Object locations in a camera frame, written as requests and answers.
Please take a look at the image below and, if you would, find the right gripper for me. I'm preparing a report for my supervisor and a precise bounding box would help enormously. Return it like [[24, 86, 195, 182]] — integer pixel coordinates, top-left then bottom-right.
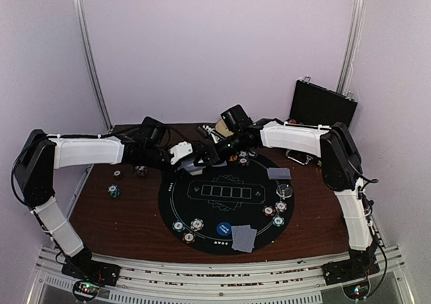
[[195, 130, 246, 166]]

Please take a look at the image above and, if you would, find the blue card seat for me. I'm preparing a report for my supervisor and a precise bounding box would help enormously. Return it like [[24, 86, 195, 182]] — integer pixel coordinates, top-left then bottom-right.
[[267, 167, 291, 180]]

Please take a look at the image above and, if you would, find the blue ten chip bottom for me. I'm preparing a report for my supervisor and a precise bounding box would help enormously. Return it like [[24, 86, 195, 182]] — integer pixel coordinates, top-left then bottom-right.
[[190, 218, 204, 231]]

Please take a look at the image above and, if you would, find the green fifty chip bottom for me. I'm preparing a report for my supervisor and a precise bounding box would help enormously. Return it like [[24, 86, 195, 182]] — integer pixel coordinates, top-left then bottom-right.
[[172, 220, 186, 233]]

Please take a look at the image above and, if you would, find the single blue playing card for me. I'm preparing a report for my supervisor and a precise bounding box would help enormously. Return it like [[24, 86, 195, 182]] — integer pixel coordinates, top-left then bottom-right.
[[232, 225, 251, 241]]

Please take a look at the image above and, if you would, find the black hundred chip bottom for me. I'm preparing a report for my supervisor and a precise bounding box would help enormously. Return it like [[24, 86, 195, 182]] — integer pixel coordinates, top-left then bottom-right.
[[183, 232, 196, 244]]

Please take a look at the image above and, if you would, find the green chip stack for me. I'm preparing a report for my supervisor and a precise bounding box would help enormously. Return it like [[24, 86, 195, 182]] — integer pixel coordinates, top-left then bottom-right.
[[107, 184, 121, 199]]

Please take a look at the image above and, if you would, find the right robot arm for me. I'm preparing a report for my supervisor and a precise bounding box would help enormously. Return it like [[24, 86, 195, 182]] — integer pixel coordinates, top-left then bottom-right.
[[193, 104, 378, 278]]

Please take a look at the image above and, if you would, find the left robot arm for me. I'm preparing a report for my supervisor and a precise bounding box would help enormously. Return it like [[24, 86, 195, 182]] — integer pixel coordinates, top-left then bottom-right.
[[11, 117, 203, 280]]

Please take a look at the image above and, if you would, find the beige bird plate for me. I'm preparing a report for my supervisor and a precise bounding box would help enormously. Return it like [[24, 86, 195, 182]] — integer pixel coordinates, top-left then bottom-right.
[[215, 119, 233, 138]]

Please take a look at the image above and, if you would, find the round black poker mat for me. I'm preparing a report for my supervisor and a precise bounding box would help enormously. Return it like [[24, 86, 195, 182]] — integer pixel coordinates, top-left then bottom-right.
[[158, 154, 295, 255]]

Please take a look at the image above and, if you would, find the clear dealer button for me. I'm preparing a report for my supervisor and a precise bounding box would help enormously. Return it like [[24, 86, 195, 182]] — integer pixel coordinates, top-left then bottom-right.
[[276, 184, 293, 199]]

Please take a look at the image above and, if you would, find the blue small blind button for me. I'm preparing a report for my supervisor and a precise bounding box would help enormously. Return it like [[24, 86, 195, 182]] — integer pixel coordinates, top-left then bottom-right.
[[216, 222, 232, 237]]

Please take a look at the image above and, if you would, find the black poker chip case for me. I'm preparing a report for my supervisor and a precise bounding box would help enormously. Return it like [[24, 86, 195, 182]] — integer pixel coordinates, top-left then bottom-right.
[[284, 75, 359, 166]]

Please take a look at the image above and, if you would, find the aluminium front rail frame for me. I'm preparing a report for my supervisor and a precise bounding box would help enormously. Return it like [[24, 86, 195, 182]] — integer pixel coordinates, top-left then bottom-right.
[[24, 246, 420, 303]]

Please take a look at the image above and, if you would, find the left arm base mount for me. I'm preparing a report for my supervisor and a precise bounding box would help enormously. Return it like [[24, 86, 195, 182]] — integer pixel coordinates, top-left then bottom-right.
[[61, 261, 121, 303]]

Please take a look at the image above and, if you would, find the right aluminium post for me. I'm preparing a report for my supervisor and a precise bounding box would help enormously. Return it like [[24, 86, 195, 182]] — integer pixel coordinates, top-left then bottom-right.
[[336, 0, 366, 96]]

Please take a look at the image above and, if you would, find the aluminium post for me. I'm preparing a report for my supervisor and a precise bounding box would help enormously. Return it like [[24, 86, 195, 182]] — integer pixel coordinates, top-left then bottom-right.
[[73, 0, 113, 131], [336, 0, 366, 96]]

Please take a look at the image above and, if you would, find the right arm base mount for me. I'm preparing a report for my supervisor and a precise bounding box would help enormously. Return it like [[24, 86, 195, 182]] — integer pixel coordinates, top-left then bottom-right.
[[321, 260, 380, 301]]

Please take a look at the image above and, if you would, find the left aluminium post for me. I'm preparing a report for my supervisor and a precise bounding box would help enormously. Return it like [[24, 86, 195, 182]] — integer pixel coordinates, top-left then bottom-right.
[[73, 0, 113, 131]]

